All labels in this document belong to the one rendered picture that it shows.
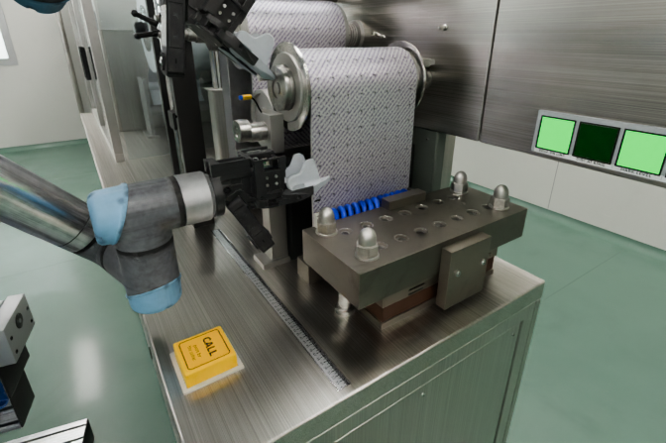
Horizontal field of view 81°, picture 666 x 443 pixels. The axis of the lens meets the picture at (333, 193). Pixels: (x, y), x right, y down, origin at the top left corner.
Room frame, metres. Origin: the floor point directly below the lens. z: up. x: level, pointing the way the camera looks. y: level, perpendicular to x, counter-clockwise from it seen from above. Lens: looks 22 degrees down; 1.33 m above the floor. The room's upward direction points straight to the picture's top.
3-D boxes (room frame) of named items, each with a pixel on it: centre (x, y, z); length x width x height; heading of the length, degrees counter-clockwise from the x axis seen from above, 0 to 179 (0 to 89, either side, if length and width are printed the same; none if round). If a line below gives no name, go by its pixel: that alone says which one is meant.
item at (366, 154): (0.70, -0.06, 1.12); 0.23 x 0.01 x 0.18; 124
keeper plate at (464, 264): (0.56, -0.22, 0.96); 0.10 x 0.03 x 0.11; 124
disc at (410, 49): (0.83, -0.14, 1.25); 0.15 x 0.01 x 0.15; 34
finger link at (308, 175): (0.62, 0.04, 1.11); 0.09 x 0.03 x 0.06; 122
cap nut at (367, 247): (0.50, -0.05, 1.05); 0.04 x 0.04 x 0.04
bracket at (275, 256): (0.69, 0.13, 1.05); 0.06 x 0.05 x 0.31; 124
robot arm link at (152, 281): (0.50, 0.28, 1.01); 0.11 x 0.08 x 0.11; 51
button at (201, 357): (0.42, 0.18, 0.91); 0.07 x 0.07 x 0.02; 34
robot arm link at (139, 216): (0.48, 0.27, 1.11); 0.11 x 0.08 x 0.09; 124
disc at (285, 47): (0.68, 0.08, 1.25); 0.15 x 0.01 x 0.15; 34
